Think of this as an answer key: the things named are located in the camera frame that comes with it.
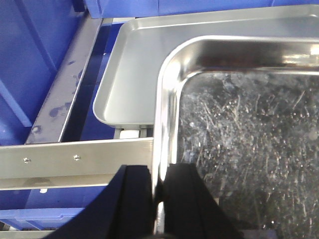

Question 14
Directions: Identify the steel divider rail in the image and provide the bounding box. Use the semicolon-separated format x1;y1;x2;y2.
25;15;103;144

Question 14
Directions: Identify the large blue crate left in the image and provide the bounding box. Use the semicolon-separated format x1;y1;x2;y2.
0;0;86;145

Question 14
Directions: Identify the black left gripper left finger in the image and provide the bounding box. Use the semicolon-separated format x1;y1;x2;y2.
51;165;154;239

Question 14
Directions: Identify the silver metal tray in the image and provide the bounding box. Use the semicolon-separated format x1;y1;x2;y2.
152;35;319;239

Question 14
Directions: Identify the large blue crate centre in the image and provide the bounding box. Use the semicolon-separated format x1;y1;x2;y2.
84;0;319;18

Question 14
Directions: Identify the large blue crate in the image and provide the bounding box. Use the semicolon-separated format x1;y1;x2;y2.
84;0;319;18
0;0;86;145

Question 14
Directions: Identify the lower blue bin left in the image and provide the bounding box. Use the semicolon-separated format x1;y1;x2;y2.
0;186;106;231

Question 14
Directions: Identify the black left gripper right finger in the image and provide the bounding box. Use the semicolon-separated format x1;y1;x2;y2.
164;163;243;239

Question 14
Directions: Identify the steel front shelf beam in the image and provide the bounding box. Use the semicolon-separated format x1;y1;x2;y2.
0;137;153;190

